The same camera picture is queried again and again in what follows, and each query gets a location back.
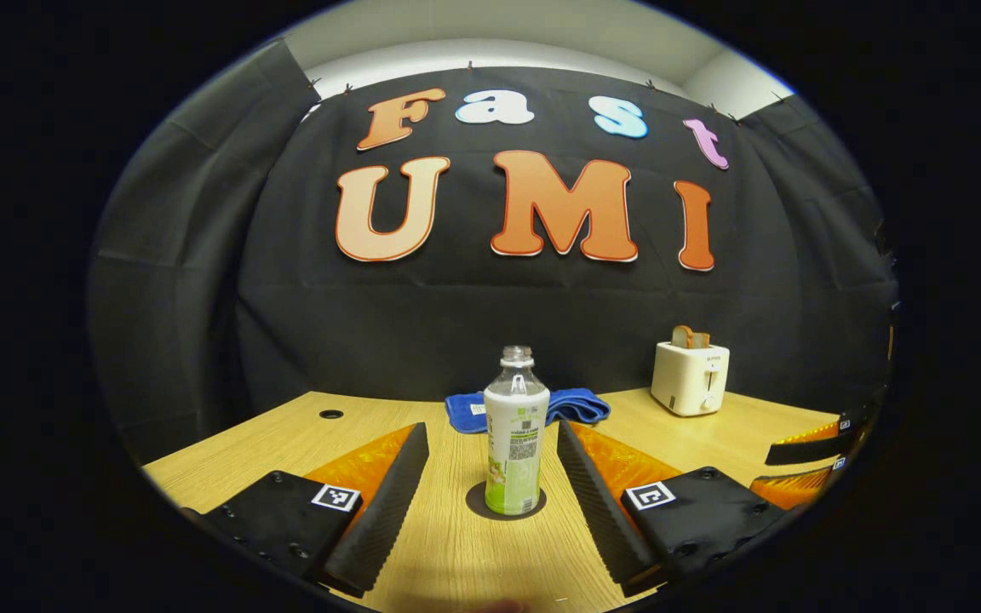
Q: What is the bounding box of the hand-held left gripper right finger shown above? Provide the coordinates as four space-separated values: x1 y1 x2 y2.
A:
557 421 789 597

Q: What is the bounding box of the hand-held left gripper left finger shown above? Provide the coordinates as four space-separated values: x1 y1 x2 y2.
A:
182 423 430 599

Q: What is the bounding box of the dark round coaster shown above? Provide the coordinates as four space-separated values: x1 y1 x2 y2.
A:
466 481 547 521

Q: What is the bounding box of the clear plastic water bottle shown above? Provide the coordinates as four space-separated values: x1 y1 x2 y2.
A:
484 346 551 517

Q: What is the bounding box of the blue folded towel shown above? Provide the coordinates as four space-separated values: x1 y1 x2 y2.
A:
445 388 611 434

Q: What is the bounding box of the white toaster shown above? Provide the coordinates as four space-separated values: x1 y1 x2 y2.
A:
651 341 731 417

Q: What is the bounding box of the black backdrop cloth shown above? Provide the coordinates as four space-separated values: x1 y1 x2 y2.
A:
86 38 898 465

